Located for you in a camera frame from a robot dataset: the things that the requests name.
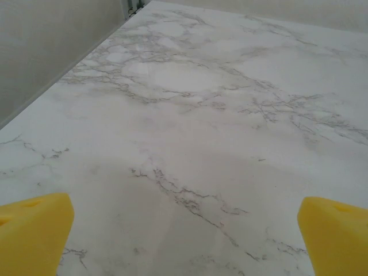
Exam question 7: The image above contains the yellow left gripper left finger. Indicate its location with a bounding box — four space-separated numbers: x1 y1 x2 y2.
0 192 76 276

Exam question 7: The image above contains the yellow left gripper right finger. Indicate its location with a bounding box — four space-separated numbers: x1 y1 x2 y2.
297 196 368 276

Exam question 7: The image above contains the aluminium frame post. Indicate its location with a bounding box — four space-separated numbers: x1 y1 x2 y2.
126 0 144 14

